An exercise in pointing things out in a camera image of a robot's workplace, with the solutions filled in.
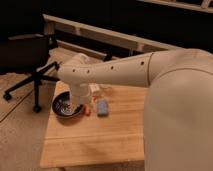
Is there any dark metal bowl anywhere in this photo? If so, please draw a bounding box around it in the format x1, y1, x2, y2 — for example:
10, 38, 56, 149
52, 91, 84, 118

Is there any blue sponge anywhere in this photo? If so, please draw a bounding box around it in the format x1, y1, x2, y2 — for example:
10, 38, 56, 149
97, 100, 108, 116

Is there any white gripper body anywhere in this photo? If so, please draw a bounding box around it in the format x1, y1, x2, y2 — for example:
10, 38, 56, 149
70, 84, 91, 110

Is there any orange red pepper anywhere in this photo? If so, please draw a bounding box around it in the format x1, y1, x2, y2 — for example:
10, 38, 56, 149
85, 105, 91, 116

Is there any white shelf frame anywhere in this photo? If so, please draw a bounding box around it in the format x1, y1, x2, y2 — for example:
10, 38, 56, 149
42, 0, 213, 56

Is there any black office chair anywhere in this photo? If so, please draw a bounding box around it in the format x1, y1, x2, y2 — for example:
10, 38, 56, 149
0, 35, 59, 113

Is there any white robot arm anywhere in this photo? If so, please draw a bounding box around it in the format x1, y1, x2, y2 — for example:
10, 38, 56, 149
58, 49, 213, 171

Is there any white small bottle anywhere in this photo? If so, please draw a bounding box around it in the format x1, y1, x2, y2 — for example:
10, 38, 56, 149
90, 84, 100, 94

